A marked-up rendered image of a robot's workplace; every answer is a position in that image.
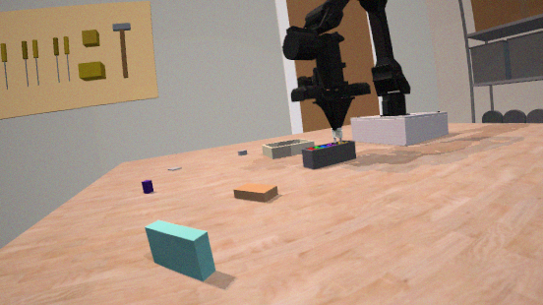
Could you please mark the orange flat block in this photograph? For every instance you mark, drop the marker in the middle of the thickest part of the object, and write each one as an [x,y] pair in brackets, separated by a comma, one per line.
[254,192]

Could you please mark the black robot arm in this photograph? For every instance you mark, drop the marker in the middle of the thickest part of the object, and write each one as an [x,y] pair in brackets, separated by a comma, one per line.
[307,44]

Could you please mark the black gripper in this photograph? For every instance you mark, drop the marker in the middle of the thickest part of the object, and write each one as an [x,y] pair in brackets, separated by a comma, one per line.
[336,102]

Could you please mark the beige shallow tray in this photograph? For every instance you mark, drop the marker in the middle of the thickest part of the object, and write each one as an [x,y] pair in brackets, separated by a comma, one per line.
[286,148]

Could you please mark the teal rectangular block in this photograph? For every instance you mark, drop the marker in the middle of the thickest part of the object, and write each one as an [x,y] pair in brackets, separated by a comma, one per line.
[181,249]

